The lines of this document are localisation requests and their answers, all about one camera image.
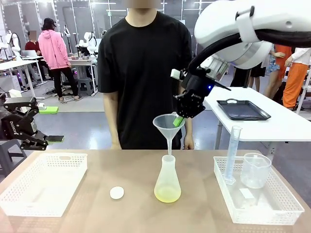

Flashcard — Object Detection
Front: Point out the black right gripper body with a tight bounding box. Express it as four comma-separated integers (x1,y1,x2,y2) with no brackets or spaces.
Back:
181,69,217,100

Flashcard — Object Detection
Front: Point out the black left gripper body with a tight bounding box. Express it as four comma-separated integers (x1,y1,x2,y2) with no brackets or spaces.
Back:
0,110,38,143

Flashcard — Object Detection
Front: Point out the translucent plastic funnel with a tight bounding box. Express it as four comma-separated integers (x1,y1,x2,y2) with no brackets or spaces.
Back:
152,112,187,161

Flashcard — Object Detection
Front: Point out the clear graduated cylinder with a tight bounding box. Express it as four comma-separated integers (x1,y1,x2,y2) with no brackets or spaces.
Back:
223,125,243,185

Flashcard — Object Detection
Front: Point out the translucent plastic conical flask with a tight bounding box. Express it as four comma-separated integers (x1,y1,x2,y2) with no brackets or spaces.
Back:
154,155,182,203

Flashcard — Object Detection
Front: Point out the clear plastic beaker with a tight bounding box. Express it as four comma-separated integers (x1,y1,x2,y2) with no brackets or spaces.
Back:
240,152,272,189

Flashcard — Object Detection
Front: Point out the white round flask cap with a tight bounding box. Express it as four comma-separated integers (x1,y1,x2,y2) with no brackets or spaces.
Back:
109,185,125,200

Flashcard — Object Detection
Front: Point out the white perforated plastic basket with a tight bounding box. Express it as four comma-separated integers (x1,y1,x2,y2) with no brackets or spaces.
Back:
0,153,88,217
213,156,305,224

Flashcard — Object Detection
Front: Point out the person's left forearm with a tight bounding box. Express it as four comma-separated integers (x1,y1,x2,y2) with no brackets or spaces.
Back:
183,121,194,137

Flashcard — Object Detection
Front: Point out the person's right forearm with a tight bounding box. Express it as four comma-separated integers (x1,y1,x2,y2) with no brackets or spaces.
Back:
106,111,121,144

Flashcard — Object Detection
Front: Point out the person's left hand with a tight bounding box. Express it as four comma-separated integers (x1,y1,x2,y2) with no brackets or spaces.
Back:
183,135,195,150

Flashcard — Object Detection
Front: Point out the grey plastic stool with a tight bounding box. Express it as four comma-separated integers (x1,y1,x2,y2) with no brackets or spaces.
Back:
0,139,27,178
77,77,94,97

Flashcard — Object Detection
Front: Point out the white lab desk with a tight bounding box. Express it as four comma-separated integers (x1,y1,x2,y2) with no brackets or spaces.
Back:
0,58,48,100

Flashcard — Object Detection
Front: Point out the mannequin in grey shirt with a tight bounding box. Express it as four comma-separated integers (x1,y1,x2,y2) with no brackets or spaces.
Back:
229,67,263,88

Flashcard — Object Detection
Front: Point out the black plastic tray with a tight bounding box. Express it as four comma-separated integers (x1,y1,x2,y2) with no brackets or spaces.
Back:
216,99,272,121

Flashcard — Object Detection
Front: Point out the silver laptop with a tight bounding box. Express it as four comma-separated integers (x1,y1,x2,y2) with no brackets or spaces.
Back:
21,50,41,58

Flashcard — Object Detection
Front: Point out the person in black t-shirt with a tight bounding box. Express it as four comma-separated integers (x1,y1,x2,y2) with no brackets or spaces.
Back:
97,0,199,150

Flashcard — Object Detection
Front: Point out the person in red shirt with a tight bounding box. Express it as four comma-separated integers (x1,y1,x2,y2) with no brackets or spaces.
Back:
25,30,42,58

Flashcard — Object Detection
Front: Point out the person in pink hoodie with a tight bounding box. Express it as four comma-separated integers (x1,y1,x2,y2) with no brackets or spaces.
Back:
38,17,83,102

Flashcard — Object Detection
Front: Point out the grey lab desk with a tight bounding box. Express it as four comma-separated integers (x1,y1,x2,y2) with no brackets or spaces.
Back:
68,57,99,97

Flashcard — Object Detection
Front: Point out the mannequin in blue dress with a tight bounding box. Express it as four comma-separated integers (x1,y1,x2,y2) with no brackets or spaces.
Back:
263,43,285,98

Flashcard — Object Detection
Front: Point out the mannequin in orange jacket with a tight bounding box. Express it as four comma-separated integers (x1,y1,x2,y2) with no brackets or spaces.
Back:
274,45,292,81

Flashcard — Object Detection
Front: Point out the mannequin with orange trousers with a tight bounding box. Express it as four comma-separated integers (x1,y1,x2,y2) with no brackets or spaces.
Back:
283,47,311,110

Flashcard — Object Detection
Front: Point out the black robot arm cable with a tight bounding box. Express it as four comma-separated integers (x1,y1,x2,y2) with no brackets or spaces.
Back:
188,23,311,71

